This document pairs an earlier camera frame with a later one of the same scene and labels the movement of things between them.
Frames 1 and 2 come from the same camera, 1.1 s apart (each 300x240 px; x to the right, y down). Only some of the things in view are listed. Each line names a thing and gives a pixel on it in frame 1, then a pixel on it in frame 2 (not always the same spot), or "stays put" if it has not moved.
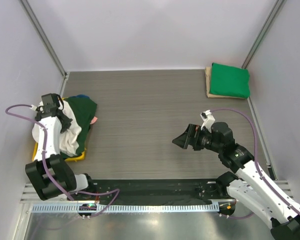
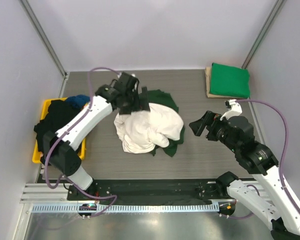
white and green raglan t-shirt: x=81 y=110 -> x=161 y=128
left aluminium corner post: x=46 y=42 stays put
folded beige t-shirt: x=208 y=75 stays put
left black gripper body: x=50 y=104 -> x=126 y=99
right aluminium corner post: x=277 y=6 stays put
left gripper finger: x=66 y=121 -> x=143 y=98
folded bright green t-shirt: x=229 y=80 stays put
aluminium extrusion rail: x=30 y=195 stays put
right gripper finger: x=190 y=132 -> x=206 y=118
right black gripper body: x=203 y=139 -> x=217 y=129
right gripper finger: x=183 y=141 -> x=197 y=126
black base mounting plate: x=153 y=192 stays put
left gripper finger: x=65 y=126 -> x=136 y=104
